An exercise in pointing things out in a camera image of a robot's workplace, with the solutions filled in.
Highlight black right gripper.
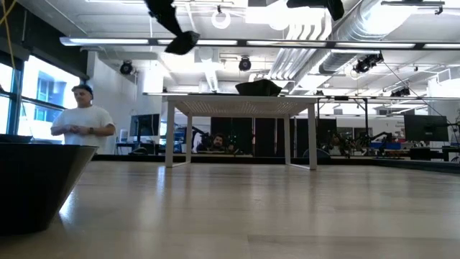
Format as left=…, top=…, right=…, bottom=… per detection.
left=286, top=0, right=345, bottom=22

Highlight black wavy square mini plate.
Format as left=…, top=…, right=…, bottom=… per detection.
left=235, top=79, right=284, bottom=97
left=0, top=142, right=100, bottom=235

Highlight long ceiling light bar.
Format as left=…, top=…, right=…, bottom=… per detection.
left=59, top=35, right=460, bottom=51

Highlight white perforated metal shelf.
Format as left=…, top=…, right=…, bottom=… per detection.
left=163, top=94, right=319, bottom=171

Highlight black computer monitor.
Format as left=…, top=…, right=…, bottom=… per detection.
left=129, top=113, right=161, bottom=138
left=403, top=114, right=450, bottom=142

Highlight person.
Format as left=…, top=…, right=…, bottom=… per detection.
left=50, top=83, right=116, bottom=155
left=196, top=132, right=235, bottom=153

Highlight dark cabinet panels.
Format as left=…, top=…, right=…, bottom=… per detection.
left=210, top=117, right=338, bottom=158

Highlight blue table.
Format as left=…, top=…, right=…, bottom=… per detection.
left=369, top=141, right=403, bottom=151

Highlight blue chair back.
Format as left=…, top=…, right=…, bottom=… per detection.
left=303, top=147, right=332, bottom=159

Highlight black box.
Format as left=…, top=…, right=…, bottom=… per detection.
left=409, top=146, right=445, bottom=161

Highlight silver ventilation duct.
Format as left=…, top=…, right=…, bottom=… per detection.
left=318, top=0, right=421, bottom=75

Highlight white ceiling ring fixture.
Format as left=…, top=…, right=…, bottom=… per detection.
left=211, top=9, right=232, bottom=30

